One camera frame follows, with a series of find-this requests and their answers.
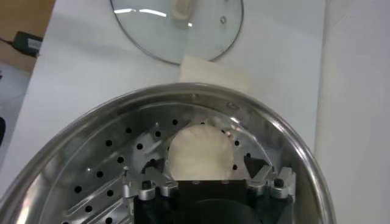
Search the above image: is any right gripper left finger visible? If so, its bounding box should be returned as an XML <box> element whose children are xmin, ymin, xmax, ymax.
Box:
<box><xmin>121</xmin><ymin>158</ymin><xmax>180</xmax><ymax>201</ymax></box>

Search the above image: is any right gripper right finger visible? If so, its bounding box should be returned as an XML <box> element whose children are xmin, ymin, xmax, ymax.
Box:
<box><xmin>243</xmin><ymin>156</ymin><xmax>297</xmax><ymax>200</ymax></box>

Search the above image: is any white steamed baozi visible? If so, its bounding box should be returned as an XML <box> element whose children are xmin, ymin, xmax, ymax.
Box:
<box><xmin>166</xmin><ymin>124</ymin><xmax>235</xmax><ymax>181</ymax></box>

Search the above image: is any glass lid with cream handle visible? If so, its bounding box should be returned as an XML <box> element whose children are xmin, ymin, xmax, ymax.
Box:
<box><xmin>110</xmin><ymin>0</ymin><xmax>244</xmax><ymax>66</ymax></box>

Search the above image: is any perforated stainless steamer basket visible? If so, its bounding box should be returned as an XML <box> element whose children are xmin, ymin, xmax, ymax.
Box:
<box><xmin>0</xmin><ymin>82</ymin><xmax>338</xmax><ymax>224</ymax></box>

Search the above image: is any white work table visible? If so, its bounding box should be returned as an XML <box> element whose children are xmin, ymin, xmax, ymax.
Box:
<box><xmin>0</xmin><ymin>0</ymin><xmax>327</xmax><ymax>198</ymax></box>

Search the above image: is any cream electric cooking pot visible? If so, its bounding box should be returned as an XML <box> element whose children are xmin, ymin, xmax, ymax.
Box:
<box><xmin>179</xmin><ymin>55</ymin><xmax>251</xmax><ymax>94</ymax></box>

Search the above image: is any black power adapter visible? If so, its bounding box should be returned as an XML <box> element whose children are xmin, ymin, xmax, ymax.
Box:
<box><xmin>12</xmin><ymin>30</ymin><xmax>43</xmax><ymax>58</ymax></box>

